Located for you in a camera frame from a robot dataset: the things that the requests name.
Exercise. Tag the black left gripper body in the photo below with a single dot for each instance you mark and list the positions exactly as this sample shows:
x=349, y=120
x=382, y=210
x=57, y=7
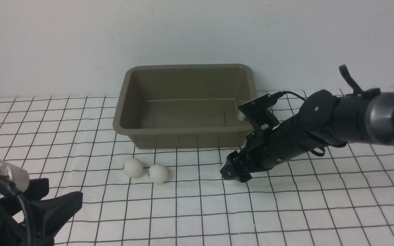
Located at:
x=27, y=219

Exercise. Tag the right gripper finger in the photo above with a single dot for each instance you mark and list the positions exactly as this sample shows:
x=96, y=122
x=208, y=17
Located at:
x=229, y=171
x=243, y=177

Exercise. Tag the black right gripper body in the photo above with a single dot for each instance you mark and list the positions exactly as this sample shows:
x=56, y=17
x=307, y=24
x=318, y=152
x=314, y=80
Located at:
x=274, y=147

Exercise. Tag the white table-tennis ball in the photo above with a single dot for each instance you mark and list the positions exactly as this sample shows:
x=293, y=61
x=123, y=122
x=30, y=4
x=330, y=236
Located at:
x=157, y=174
x=132, y=167

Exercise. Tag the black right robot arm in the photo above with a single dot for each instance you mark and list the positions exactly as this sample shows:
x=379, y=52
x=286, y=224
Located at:
x=323, y=120

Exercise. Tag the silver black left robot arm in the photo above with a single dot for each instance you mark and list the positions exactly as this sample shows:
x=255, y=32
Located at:
x=13, y=179

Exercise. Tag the olive green plastic bin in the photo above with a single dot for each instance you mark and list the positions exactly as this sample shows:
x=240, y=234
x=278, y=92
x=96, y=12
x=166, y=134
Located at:
x=184, y=106

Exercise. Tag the white black-grid tablecloth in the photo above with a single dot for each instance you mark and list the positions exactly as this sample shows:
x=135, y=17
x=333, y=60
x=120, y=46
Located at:
x=345, y=198

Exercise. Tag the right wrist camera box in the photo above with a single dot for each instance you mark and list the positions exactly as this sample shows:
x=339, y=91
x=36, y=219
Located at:
x=258, y=113

